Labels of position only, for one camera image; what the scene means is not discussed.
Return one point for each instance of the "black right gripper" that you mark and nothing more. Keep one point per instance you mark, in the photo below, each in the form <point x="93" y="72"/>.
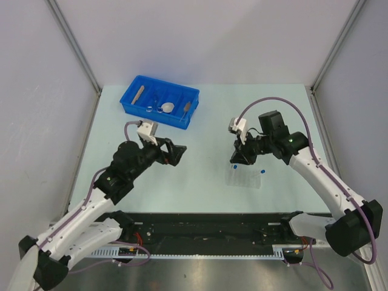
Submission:
<point x="242" y="154"/>

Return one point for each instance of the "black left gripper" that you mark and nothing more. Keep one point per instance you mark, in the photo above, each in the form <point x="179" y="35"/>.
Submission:
<point x="176" y="156"/>

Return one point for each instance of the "clear plastic test tube rack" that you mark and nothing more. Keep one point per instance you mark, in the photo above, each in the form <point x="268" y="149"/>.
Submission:
<point x="243" y="176"/>

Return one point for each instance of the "white porcelain evaporating dish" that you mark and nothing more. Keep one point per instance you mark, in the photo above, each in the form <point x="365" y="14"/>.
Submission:
<point x="167" y="107"/>

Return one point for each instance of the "bristle test tube brush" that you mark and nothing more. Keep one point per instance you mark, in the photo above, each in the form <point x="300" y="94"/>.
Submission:
<point x="185" y="110"/>

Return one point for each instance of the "metal crucible tongs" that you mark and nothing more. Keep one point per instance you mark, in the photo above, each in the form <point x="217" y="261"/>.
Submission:
<point x="154" y="106"/>

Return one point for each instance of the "wooden test tube clamp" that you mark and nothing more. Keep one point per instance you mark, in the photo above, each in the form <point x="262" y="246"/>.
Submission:
<point x="138" y="94"/>

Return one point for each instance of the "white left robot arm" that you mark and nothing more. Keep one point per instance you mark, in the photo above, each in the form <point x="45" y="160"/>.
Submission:
<point x="57" y="250"/>

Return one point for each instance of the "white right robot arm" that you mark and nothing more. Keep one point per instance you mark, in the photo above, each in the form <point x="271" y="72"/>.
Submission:
<point x="355" y="222"/>

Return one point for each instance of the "blue plastic bin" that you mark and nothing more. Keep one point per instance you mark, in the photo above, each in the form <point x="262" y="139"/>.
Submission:
<point x="175" y="93"/>

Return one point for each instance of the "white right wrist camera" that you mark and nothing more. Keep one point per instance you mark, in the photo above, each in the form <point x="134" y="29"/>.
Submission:
<point x="239" y="128"/>

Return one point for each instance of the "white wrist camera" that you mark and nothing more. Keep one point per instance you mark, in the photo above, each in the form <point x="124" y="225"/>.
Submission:
<point x="239" y="128"/>
<point x="146" y="131"/>

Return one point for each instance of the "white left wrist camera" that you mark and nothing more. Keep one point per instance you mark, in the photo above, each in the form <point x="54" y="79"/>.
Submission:
<point x="146" y="131"/>

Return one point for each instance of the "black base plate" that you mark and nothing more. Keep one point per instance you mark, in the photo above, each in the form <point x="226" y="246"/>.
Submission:
<point x="210" y="233"/>

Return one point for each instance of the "slotted cable duct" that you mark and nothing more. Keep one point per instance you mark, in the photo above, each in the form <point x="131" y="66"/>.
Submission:
<point x="127" y="252"/>

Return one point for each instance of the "aluminium frame rail right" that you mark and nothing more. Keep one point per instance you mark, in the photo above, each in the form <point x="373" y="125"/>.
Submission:
<point x="349" y="100"/>

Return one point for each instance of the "aluminium frame rail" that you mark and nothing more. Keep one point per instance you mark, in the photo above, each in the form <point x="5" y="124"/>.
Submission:
<point x="349" y="100"/>
<point x="66" y="30"/>

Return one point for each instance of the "aluminium frame rail left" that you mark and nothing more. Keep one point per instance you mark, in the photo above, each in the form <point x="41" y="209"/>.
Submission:
<point x="66" y="30"/>

